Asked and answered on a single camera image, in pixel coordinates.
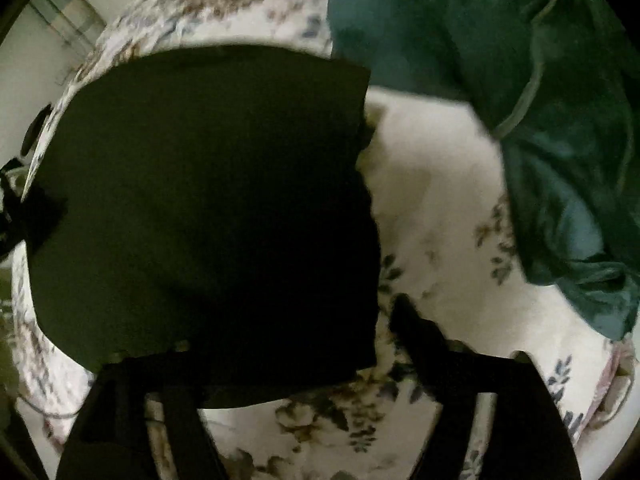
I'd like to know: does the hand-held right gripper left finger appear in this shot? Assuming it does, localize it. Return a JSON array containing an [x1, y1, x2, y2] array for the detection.
[[55, 354, 231, 480]]

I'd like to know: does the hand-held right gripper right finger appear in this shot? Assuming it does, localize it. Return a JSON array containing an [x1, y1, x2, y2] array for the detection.
[[389, 294, 583, 480]]

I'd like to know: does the black garment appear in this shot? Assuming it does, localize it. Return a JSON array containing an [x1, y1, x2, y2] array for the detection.
[[22, 45, 383, 408]]

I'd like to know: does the floral blanket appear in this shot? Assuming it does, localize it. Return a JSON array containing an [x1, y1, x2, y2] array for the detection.
[[10, 0, 636, 480]]

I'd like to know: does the teal green garment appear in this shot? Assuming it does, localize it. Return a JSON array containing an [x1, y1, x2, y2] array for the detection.
[[327, 0, 640, 342]]

